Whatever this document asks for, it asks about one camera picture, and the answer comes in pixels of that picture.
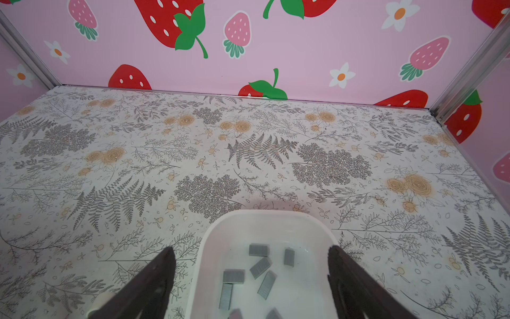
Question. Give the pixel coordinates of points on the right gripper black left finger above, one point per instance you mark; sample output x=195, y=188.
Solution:
x=147, y=294

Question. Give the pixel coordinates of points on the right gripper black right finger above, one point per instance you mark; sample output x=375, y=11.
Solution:
x=356, y=294

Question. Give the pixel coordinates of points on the grey staple strip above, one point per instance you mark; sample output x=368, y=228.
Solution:
x=258, y=250
x=234, y=276
x=267, y=285
x=260, y=267
x=289, y=257

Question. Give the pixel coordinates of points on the white plastic tray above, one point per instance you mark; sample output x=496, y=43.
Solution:
x=301, y=291

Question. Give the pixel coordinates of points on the aluminium right rear corner post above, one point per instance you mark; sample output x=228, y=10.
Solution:
x=492, y=52

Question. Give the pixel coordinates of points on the aluminium corner post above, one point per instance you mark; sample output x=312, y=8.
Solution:
x=24, y=51
x=492, y=52

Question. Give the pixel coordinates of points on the aluminium left rear corner post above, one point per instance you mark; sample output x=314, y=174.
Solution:
x=24, y=51

